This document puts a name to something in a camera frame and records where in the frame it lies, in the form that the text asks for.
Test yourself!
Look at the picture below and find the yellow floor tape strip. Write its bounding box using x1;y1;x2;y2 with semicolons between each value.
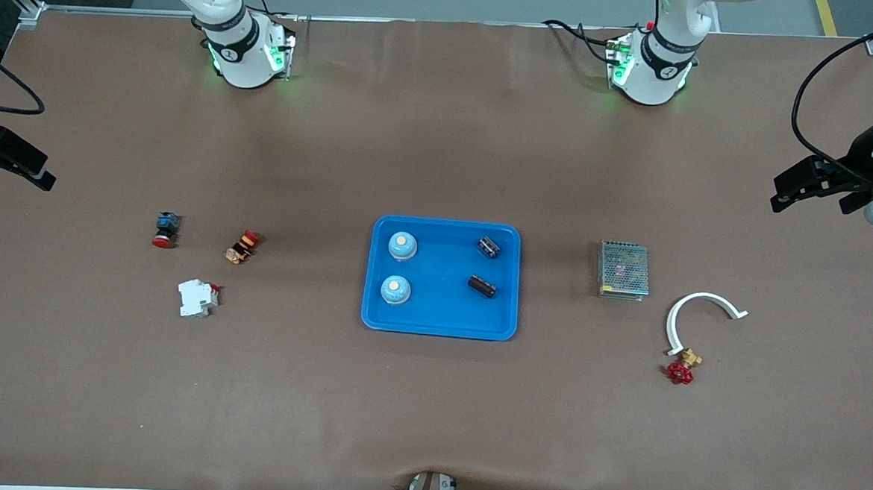
812;0;842;37

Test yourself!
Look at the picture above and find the blue plastic tray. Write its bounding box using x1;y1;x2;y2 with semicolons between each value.
360;213;524;343

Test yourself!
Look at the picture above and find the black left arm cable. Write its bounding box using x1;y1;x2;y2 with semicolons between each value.
787;0;873;186

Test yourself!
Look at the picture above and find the brass valve red handle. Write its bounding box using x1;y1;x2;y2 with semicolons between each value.
665;347;704;386

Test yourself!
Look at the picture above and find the brown table cover mat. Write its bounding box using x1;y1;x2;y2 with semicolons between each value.
0;0;873;490

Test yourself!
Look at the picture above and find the light blue call bell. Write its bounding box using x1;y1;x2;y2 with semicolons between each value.
387;230;419;263
379;274;413;307

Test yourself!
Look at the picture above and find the red emergency push button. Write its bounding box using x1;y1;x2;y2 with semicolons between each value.
151;211;183;250

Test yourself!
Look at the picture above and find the white circuit breaker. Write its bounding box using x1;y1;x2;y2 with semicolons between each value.
175;278;222;320

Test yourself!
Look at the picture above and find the white curved plastic bracket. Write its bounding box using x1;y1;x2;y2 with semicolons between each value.
663;290;750;360

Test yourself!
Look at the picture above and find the orange red selector switch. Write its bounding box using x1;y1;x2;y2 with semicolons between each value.
225;229;262;267

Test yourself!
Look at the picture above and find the metal mesh power supply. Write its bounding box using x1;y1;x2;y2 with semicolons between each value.
595;239;653;303

